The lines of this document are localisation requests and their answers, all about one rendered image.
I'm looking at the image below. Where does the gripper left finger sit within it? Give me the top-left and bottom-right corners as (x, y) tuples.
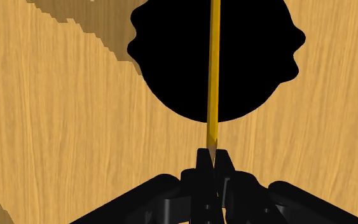
(69, 148), (222, 224)

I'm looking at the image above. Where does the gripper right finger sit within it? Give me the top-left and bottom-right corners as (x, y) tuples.
(214, 149), (358, 224)

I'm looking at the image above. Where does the yellow pencil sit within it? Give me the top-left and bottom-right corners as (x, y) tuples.
(205, 0), (222, 167)

